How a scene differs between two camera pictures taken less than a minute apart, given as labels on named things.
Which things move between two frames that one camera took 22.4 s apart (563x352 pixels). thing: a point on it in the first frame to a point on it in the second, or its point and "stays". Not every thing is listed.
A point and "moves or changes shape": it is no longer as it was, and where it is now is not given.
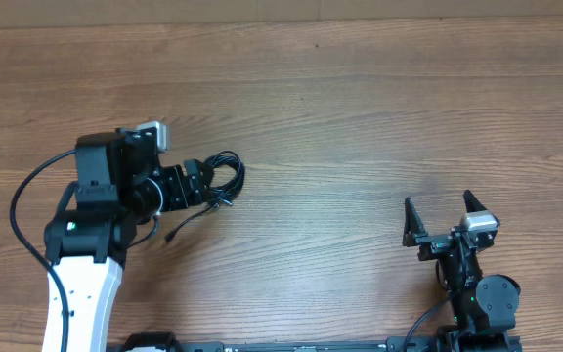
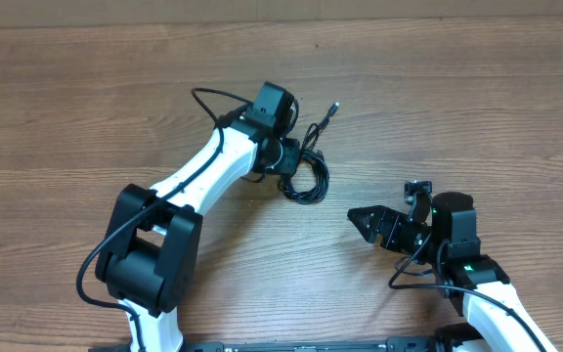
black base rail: x=482 y=341 stays
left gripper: x=181 y=196 to x=290 y=161
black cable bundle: x=217 y=195 moves or changes shape
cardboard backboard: x=34 y=14 stays
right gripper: x=434 y=242 to x=383 y=217
